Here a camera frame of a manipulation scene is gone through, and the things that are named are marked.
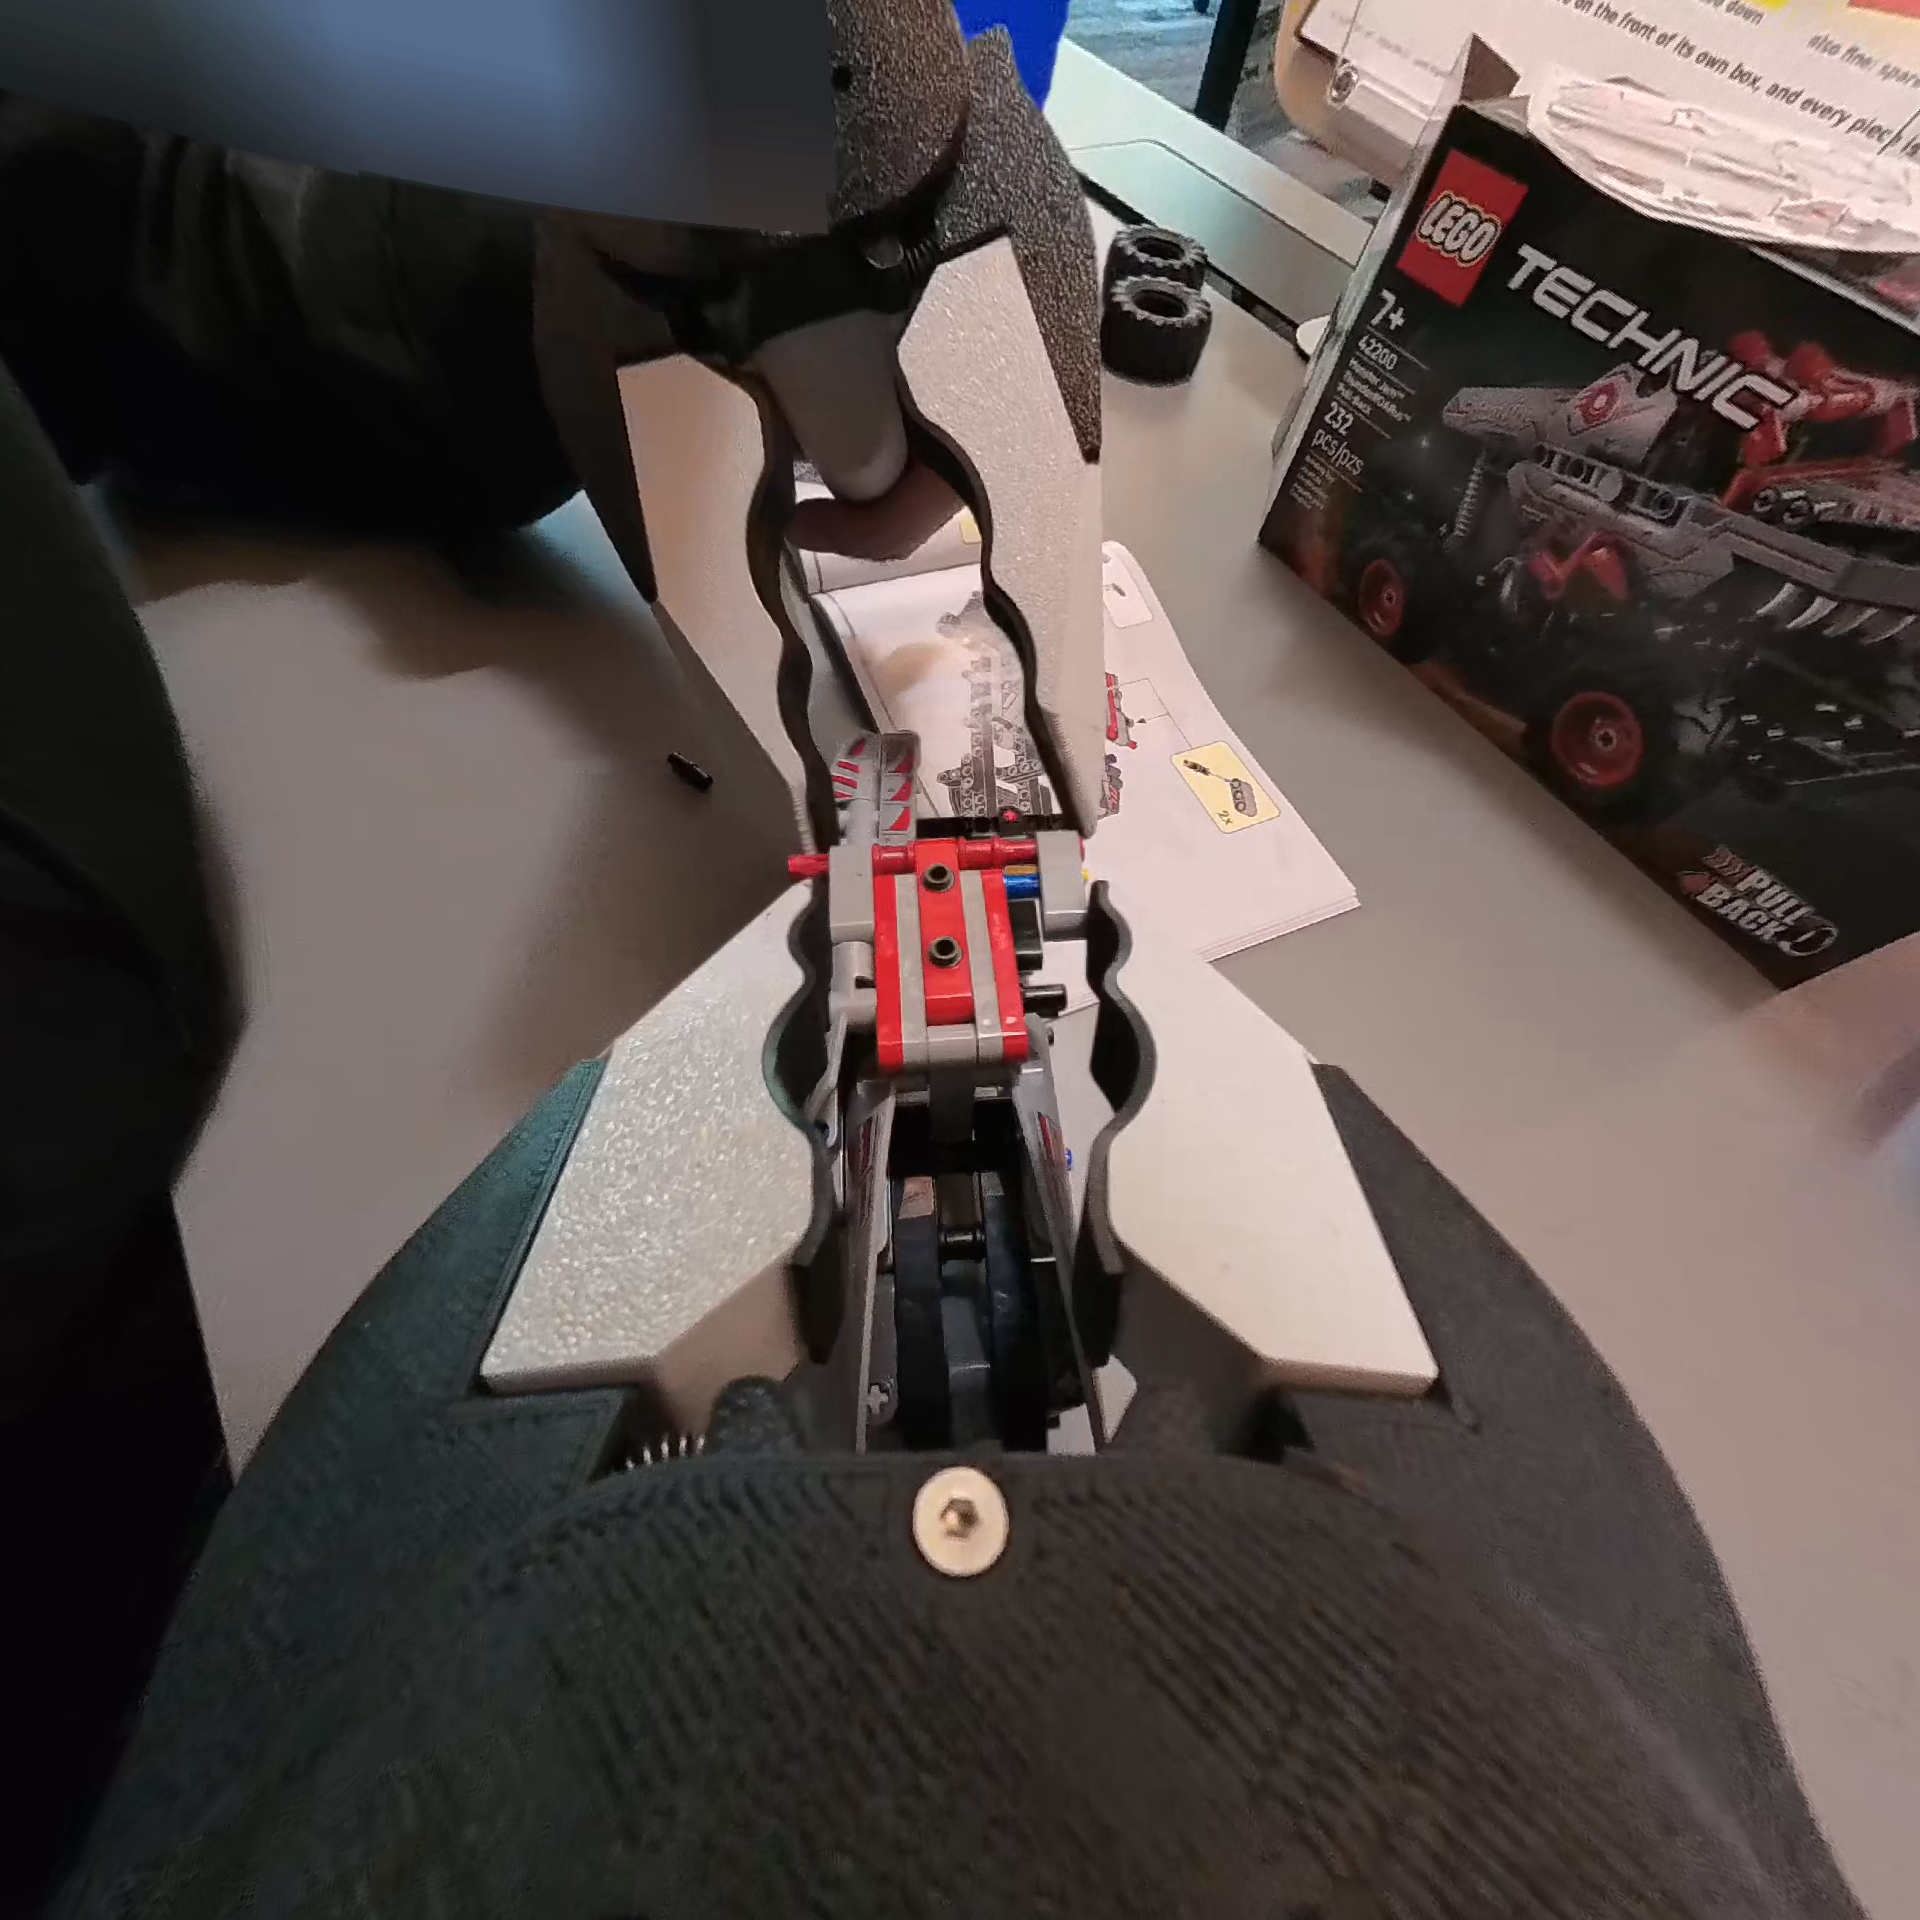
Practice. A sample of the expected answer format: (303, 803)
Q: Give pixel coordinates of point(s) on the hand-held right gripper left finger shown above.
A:
(662, 1200)

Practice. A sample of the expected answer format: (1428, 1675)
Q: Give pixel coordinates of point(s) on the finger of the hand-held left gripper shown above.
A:
(691, 495)
(1036, 495)

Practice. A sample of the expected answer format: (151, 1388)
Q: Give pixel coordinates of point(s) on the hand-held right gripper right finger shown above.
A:
(1245, 1200)

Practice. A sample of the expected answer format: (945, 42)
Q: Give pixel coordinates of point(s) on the grey red toy truck model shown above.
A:
(945, 960)

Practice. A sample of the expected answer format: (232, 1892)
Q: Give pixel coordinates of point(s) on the person's left forearm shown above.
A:
(301, 376)

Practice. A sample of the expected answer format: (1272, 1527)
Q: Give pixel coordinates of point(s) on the pale adjoining desk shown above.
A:
(1200, 164)

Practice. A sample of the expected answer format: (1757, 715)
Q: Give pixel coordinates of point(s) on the grey desk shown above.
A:
(451, 901)

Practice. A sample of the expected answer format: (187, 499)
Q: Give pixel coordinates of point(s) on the person's left hand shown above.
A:
(855, 524)

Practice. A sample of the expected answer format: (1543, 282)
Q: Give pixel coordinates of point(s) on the blue plastic storage bin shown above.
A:
(1021, 29)

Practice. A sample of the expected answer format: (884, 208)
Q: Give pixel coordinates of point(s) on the black toy tyre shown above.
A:
(1157, 330)
(1155, 255)

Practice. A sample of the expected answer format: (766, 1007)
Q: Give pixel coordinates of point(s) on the dark background table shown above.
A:
(1228, 60)

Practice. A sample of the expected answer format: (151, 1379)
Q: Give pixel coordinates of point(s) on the white instruction booklet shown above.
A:
(1245, 869)

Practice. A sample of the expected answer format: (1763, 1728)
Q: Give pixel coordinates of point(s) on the printed instruction sheet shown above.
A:
(1425, 37)

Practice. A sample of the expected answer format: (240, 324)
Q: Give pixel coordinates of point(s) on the black toy set box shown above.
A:
(1622, 495)

